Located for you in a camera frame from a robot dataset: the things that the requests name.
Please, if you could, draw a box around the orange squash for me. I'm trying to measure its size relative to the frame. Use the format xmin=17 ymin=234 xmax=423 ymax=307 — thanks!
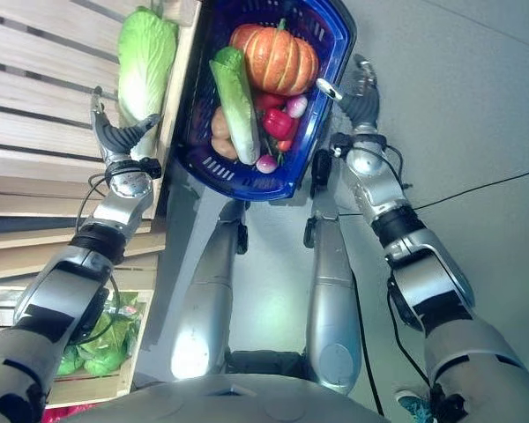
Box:
xmin=210 ymin=105 xmax=240 ymax=161

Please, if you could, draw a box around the silver robot leg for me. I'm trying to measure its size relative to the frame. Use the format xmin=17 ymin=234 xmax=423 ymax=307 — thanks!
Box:
xmin=302 ymin=148 xmax=365 ymax=397
xmin=168 ymin=199 xmax=250 ymax=381

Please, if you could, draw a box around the silver robot left leg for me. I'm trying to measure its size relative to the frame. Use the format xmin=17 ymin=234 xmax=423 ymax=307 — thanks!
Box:
xmin=168 ymin=199 xmax=250 ymax=381

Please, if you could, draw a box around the black floor cable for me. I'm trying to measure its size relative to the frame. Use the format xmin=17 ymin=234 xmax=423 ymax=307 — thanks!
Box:
xmin=410 ymin=161 xmax=529 ymax=211

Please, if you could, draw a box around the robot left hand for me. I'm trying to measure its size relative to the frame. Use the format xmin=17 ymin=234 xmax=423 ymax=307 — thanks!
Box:
xmin=90 ymin=86 xmax=162 ymax=165

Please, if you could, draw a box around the person's teal shoe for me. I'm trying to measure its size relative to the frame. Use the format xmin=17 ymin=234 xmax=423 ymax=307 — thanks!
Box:
xmin=393 ymin=386 xmax=438 ymax=423

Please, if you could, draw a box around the low wooden crate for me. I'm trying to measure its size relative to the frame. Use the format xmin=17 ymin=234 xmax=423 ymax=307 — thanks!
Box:
xmin=0 ymin=281 xmax=156 ymax=410

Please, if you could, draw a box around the large green napa cabbage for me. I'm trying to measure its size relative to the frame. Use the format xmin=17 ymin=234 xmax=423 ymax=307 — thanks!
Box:
xmin=115 ymin=5 xmax=180 ymax=160

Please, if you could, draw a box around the red bag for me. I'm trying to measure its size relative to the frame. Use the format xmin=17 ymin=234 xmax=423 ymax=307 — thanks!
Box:
xmin=41 ymin=402 xmax=99 ymax=423

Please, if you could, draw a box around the slim green napa cabbage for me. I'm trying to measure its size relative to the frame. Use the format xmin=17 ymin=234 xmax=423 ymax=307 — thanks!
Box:
xmin=208 ymin=46 xmax=263 ymax=167

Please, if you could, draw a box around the black cable on robot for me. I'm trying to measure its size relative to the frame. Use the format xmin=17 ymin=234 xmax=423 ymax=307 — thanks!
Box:
xmin=351 ymin=271 xmax=385 ymax=417

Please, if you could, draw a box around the wooden slatted crate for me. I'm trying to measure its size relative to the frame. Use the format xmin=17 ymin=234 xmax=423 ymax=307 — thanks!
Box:
xmin=0 ymin=0 xmax=204 ymax=283

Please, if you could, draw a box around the red tomato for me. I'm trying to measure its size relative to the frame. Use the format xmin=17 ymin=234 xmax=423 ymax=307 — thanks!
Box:
xmin=252 ymin=91 xmax=288 ymax=112

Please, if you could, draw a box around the grey robot torso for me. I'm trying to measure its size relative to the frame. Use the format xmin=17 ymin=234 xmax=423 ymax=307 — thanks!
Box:
xmin=61 ymin=373 xmax=394 ymax=423

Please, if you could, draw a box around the dark robot foot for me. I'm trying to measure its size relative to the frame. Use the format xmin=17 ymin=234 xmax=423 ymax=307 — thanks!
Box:
xmin=225 ymin=349 xmax=310 ymax=381

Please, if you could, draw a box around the silver robot right leg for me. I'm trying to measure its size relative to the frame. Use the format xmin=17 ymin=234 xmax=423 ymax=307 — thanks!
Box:
xmin=302 ymin=148 xmax=365 ymax=397

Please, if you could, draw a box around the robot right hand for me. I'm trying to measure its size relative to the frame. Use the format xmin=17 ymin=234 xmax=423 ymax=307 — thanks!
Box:
xmin=316 ymin=54 xmax=383 ymax=133

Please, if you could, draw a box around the blue plastic shopping basket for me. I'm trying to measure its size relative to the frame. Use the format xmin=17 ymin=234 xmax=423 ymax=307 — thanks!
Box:
xmin=169 ymin=0 xmax=359 ymax=203

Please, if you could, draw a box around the pink white radish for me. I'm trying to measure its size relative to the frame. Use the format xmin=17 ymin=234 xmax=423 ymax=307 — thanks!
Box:
xmin=285 ymin=93 xmax=309 ymax=120
xmin=255 ymin=153 xmax=279 ymax=175

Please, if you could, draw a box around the green leafy lettuce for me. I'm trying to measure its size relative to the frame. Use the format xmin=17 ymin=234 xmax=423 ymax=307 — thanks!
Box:
xmin=56 ymin=289 xmax=142 ymax=378

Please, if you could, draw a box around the red bell pepper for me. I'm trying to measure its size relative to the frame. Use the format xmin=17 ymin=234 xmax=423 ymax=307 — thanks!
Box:
xmin=262 ymin=108 xmax=302 ymax=142

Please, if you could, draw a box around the orange pumpkin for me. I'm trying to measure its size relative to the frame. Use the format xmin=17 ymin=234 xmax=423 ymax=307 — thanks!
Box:
xmin=228 ymin=19 xmax=321 ymax=97

